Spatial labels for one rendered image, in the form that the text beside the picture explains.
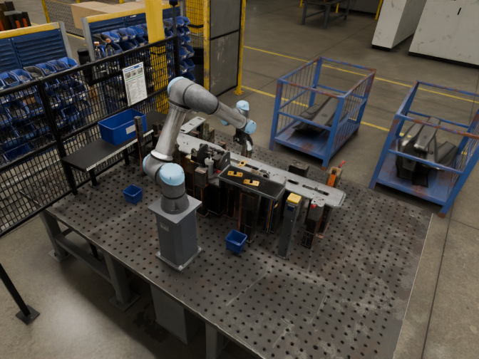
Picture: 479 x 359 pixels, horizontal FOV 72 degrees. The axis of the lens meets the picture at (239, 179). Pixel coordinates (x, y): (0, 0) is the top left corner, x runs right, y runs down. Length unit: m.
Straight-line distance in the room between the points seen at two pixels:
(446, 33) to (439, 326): 7.49
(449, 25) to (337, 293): 8.13
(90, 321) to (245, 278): 1.28
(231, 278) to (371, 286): 0.80
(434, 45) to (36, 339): 9.20
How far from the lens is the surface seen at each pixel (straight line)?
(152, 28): 2.92
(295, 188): 2.11
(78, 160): 2.39
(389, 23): 9.61
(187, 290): 1.91
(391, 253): 2.34
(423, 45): 9.59
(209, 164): 2.09
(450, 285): 3.39
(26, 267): 3.28
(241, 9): 5.52
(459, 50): 9.56
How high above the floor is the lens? 2.28
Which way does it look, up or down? 37 degrees down
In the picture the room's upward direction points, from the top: 4 degrees clockwise
